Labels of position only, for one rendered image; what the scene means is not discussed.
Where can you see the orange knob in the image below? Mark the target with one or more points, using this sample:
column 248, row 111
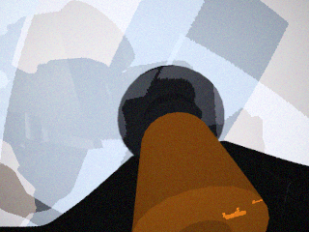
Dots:
column 187, row 182

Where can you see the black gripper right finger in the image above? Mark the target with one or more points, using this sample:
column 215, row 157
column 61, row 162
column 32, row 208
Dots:
column 283, row 185

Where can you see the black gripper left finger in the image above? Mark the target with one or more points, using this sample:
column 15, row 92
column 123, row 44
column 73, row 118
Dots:
column 109, row 208

